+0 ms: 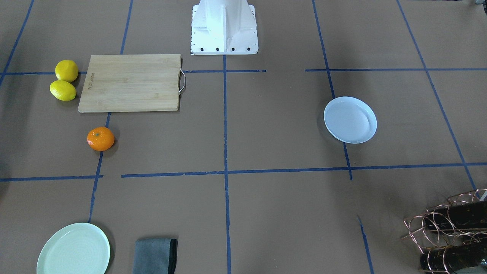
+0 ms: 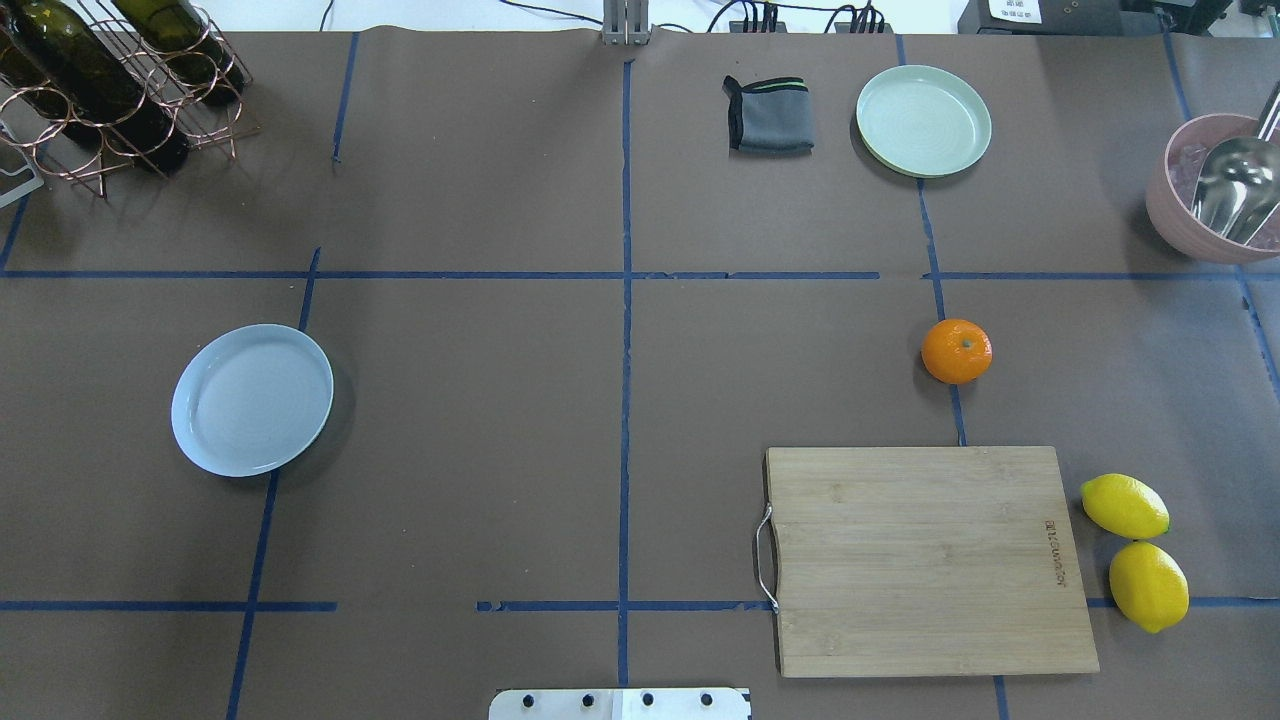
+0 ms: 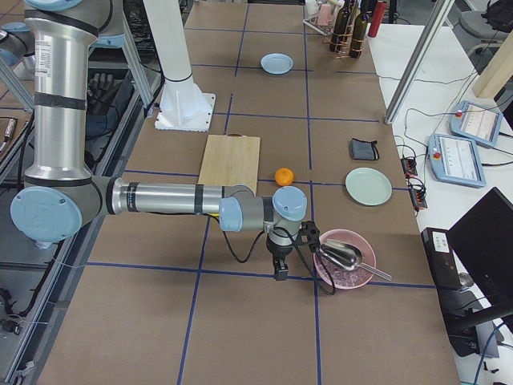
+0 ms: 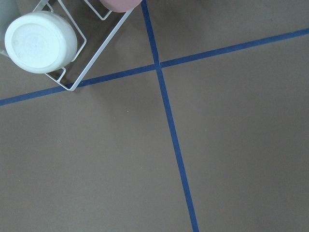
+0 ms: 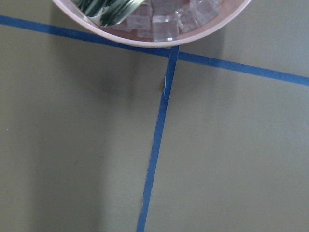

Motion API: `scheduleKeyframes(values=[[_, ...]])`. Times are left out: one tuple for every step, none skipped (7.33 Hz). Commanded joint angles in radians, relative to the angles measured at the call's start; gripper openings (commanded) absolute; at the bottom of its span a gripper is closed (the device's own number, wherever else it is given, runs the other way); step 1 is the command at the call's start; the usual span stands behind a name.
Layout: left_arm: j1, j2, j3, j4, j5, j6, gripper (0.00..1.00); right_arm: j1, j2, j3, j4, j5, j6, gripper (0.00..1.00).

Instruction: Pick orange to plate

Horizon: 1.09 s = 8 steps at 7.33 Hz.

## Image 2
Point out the orange fruit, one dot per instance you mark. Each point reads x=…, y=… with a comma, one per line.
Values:
x=956, y=351

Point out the light blue plate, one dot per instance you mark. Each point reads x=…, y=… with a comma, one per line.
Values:
x=252, y=400

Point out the light green plate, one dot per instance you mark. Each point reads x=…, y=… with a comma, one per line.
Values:
x=923, y=122

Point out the folded grey cloth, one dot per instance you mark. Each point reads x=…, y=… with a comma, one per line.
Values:
x=771, y=117

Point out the bamboo cutting board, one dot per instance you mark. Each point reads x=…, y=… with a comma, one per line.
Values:
x=924, y=561

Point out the pink bowl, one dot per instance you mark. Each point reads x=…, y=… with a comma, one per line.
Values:
x=1171, y=185

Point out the aluminium frame post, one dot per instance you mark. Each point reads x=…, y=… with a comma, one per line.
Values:
x=626, y=22

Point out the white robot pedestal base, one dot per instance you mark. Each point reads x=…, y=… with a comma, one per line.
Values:
x=623, y=703

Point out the copper wire bottle rack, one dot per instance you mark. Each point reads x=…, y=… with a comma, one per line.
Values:
x=41, y=127

